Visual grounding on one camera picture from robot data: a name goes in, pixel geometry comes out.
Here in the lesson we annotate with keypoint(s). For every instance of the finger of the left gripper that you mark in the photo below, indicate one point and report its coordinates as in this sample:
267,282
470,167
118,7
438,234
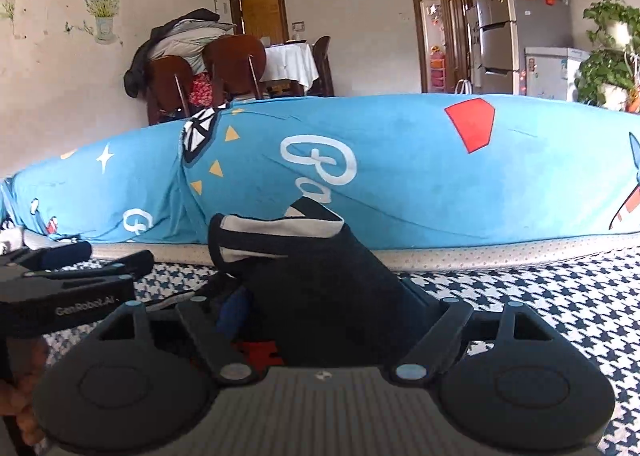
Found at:
136,265
49,258

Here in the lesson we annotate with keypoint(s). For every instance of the silver refrigerator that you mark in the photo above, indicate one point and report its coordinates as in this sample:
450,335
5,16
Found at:
507,28

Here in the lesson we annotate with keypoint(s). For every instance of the blue cartoon print quilt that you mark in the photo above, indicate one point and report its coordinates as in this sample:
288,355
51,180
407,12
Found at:
406,171

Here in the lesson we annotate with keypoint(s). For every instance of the white chest freezer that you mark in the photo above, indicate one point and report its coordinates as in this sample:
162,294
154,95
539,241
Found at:
551,72

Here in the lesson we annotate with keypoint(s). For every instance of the lavender pot wall sticker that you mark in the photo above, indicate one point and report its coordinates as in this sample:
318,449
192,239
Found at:
104,13

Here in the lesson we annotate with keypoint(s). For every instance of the brown wooden chair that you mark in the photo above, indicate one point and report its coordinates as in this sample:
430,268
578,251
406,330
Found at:
235,64
169,82

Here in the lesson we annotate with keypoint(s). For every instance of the brown wooden chair right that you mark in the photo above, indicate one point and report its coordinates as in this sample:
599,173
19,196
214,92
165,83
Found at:
235,64

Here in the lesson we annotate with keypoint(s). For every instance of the dark chair behind table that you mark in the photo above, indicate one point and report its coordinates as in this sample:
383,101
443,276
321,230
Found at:
323,85

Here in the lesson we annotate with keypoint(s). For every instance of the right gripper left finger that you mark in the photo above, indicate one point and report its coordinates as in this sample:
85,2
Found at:
210,315

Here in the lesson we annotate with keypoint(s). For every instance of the houndstooth bed cover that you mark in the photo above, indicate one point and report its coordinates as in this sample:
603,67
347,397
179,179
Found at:
548,365

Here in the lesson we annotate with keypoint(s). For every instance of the black t-shirt red print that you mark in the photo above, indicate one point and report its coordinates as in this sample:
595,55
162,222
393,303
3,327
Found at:
314,295

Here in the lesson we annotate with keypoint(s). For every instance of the table with white cloth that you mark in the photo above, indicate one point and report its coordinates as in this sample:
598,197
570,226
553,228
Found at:
293,62

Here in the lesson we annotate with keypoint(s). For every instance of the brown wooden chair left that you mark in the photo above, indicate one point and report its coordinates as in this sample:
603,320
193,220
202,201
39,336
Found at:
169,82

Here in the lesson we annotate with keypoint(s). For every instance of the green potted plant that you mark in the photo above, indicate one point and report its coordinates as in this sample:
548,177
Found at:
609,77

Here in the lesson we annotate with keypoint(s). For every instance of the person's left hand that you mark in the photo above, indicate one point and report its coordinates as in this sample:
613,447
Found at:
28,359

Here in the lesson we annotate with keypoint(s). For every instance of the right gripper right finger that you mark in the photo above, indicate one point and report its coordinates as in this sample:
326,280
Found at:
429,332

